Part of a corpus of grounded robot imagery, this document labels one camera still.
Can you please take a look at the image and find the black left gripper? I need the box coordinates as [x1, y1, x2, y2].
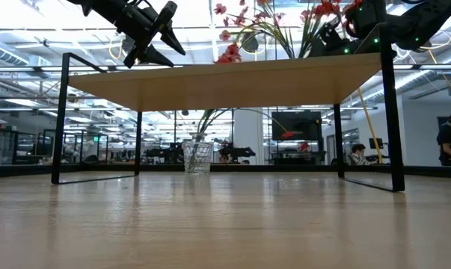
[97, 0, 187, 69]

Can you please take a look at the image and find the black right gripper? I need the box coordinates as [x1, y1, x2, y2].
[309, 0, 390, 58]

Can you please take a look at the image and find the dense red flower bunch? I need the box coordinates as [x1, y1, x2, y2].
[299, 0, 364, 59]

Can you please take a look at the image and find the pink artificial tulip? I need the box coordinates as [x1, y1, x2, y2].
[214, 42, 244, 64]

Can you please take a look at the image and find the pink blossom spray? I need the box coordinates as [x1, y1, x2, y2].
[212, 0, 297, 60]

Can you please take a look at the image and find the wooden shelf with black legs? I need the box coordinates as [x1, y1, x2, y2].
[51, 22, 405, 192]

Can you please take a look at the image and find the sparse red blossom sprig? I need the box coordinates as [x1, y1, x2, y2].
[197, 107, 298, 145]

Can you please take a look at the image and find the clear glass vase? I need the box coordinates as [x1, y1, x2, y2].
[181, 132, 215, 175]

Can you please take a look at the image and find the person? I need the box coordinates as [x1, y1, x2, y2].
[436, 111, 451, 167]
[346, 143, 372, 166]

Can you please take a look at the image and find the black wall monitor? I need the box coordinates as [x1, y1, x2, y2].
[271, 111, 323, 142]

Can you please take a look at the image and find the yellow cable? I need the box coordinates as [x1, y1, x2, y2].
[357, 87, 384, 165]

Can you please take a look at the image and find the black metal rig frame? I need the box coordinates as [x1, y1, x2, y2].
[0, 164, 451, 179]

